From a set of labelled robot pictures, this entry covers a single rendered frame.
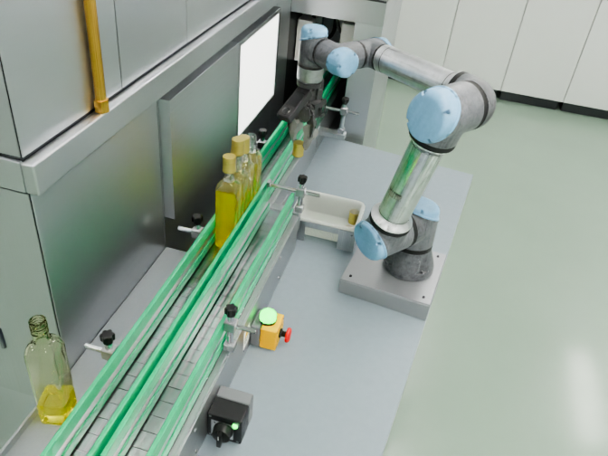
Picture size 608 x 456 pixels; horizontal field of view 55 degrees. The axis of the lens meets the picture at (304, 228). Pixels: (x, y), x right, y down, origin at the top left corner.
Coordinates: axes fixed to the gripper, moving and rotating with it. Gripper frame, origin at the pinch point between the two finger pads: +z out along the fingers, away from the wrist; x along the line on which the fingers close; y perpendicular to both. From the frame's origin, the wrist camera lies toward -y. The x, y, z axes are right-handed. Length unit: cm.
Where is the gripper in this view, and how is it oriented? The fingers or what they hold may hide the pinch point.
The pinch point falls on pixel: (299, 144)
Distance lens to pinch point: 180.0
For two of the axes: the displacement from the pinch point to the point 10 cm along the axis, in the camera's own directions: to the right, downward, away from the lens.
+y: 6.1, -4.2, 6.8
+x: -7.9, -4.1, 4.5
